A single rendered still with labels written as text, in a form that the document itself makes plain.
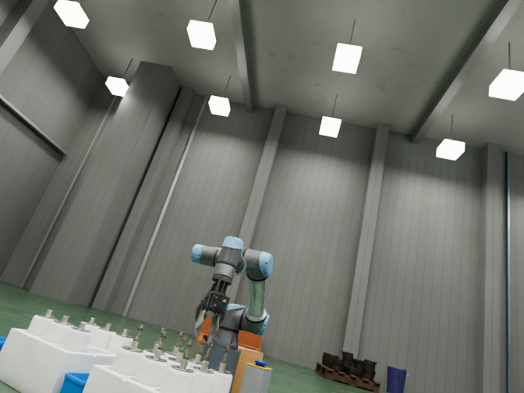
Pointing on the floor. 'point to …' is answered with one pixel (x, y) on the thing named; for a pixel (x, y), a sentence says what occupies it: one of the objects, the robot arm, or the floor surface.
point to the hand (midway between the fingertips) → (203, 336)
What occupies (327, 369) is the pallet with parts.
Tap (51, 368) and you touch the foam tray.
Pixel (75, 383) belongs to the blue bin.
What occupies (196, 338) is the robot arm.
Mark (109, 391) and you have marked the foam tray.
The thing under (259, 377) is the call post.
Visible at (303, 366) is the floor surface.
